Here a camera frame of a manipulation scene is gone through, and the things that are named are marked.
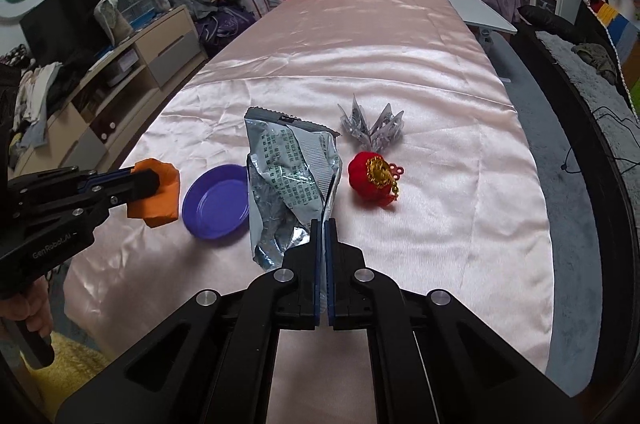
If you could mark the grey-green cloth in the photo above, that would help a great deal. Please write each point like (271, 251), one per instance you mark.
(595, 59)

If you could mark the orange toy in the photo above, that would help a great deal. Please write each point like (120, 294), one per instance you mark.
(157, 199)

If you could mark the black sofa with grey cover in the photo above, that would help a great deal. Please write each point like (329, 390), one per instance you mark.
(580, 104)

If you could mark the purple plastic plate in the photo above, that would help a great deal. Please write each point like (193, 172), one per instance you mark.
(212, 204)

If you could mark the folded silver foil paper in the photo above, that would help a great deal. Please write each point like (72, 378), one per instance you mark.
(372, 124)

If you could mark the beige television cabinet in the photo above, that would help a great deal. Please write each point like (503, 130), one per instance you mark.
(160, 44)

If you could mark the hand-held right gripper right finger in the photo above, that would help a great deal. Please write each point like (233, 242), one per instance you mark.
(350, 269)

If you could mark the grey-blue rug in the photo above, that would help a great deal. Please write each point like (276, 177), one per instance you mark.
(555, 184)

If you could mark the colourful striped crochet blanket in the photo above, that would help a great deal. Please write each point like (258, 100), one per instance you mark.
(625, 39)

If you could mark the person's left hand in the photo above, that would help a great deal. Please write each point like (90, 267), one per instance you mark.
(30, 309)

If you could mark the grey clothes heap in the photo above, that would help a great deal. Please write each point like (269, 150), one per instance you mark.
(192, 1)

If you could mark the silver snack bag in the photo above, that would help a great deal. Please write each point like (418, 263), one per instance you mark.
(287, 174)

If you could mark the purple bag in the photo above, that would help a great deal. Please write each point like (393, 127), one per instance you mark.
(225, 29)

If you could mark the pet cage with grey cover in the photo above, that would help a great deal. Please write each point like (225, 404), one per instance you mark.
(132, 4)

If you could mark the pile of clothes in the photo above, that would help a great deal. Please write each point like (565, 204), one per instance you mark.
(35, 99)

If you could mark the yellow fluffy cloth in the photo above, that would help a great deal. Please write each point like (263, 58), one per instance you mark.
(70, 384)

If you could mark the red lantern ornament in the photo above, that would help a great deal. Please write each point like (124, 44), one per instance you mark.
(370, 176)

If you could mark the black television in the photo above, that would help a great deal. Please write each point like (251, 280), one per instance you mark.
(65, 24)

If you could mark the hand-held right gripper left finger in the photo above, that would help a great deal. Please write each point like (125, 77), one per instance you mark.
(302, 269)

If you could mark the pink satin cloth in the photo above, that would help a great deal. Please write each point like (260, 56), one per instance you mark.
(380, 64)

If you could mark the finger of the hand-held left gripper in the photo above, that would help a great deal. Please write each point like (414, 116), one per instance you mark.
(125, 181)
(65, 214)

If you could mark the white folding table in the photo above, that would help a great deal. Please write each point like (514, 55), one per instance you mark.
(480, 11)

